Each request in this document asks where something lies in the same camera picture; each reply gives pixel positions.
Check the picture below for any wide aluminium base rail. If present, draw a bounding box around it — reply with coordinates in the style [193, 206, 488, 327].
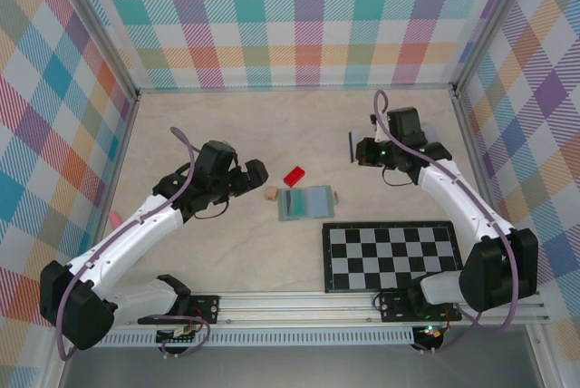
[103, 287, 550, 329]

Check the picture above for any slotted grey cable duct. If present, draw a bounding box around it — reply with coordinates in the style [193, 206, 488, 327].
[90, 331, 417, 348]

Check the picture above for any dark blue card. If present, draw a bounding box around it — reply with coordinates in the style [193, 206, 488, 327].
[347, 126, 363, 164]

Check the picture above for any grey metal shelf panel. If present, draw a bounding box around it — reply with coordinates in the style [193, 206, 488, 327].
[58, 345, 545, 388]

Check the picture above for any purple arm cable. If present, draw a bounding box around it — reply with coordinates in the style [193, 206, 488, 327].
[372, 90, 522, 355]
[53, 127, 212, 362]

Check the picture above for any green card holder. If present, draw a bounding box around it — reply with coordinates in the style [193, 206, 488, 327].
[275, 184, 340, 224]

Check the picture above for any aluminium frame post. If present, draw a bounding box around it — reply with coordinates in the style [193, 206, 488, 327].
[52, 0, 140, 102]
[450, 0, 534, 92]

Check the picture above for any aluminium side frame rail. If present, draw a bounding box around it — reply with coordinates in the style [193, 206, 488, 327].
[79, 92, 140, 271]
[451, 88, 522, 244]

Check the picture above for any black white checkerboard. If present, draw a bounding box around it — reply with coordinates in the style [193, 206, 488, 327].
[321, 220, 464, 293]

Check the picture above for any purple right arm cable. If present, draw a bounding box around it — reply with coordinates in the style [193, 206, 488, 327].
[372, 90, 522, 355]

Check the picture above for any small controller board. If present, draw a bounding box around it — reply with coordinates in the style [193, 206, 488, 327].
[156, 325, 200, 346]
[414, 325, 444, 344]

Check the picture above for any aluminium back frame rail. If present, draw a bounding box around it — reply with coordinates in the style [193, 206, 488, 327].
[134, 83, 458, 95]

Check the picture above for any red block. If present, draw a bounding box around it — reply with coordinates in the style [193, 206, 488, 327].
[283, 166, 306, 189]

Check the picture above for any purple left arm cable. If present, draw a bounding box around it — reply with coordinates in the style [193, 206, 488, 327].
[53, 127, 212, 362]

